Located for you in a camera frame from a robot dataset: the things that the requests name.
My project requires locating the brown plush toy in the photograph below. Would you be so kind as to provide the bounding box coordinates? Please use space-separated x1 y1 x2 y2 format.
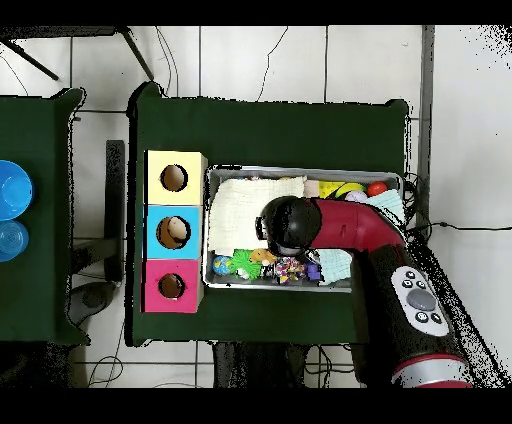
250 247 277 266

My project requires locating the shallow mesh bin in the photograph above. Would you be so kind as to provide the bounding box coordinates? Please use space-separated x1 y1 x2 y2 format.
203 164 403 295

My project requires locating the wooden box with three holes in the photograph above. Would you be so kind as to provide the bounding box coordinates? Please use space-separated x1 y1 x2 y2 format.
142 149 209 314

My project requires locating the cream waffle cloth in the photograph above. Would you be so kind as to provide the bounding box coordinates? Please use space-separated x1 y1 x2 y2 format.
207 175 308 257

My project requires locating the green spiky ball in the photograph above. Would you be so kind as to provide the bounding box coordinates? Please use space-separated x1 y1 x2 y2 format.
228 248 263 280

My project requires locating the globe print ball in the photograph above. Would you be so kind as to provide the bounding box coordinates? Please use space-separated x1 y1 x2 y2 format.
212 255 233 276

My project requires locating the yellow triangular block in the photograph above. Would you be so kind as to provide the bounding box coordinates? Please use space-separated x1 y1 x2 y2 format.
318 180 345 199

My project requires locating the mint waffle cloth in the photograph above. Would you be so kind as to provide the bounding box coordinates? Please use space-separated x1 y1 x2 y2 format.
317 188 406 286

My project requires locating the yellow green ball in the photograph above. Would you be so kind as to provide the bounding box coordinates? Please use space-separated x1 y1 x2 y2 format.
334 182 367 199

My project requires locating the grey round floor base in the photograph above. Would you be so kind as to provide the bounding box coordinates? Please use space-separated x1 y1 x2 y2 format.
68 280 118 326

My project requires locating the black tripod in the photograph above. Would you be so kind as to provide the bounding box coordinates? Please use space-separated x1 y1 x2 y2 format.
0 25 155 81

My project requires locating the dark green side tablecloth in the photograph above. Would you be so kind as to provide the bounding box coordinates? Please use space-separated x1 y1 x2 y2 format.
0 87 92 347

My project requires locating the blue plastic bowl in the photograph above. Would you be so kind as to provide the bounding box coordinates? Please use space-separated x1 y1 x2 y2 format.
0 159 35 222

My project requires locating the blue round lid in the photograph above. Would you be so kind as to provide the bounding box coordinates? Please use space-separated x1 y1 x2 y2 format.
0 219 30 263

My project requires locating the thin black cable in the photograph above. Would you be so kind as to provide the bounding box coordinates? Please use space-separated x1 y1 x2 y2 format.
154 25 180 97
86 319 126 388

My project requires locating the black power cable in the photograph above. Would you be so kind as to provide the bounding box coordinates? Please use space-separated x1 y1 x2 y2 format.
403 221 512 249

